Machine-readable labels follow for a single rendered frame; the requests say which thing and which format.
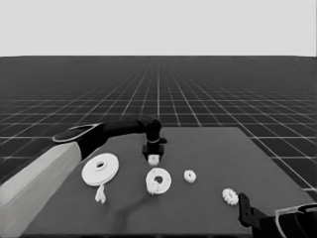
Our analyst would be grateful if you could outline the small white toothed gear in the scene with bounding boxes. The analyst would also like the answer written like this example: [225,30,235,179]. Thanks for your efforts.
[146,180,160,196]
[221,187,240,206]
[148,154,160,167]
[183,169,197,184]

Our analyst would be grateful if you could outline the white round carrier with pins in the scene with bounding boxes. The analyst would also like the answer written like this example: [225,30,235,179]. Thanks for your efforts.
[145,167,173,195]

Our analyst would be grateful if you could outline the large thick white disc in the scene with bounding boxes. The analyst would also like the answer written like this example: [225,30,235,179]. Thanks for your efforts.
[81,152,120,187]

